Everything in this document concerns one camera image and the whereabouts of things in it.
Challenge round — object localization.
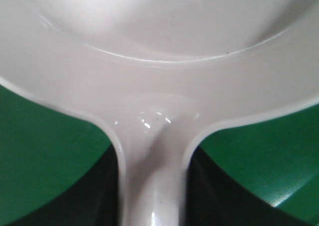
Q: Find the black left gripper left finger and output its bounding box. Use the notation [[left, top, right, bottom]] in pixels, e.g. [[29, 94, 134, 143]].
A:
[[0, 147, 118, 226]]

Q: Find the pink dustpan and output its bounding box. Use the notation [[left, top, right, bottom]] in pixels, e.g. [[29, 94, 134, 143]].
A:
[[0, 0, 319, 226]]

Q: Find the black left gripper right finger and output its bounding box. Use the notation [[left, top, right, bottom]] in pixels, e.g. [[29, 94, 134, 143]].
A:
[[186, 148, 319, 226]]

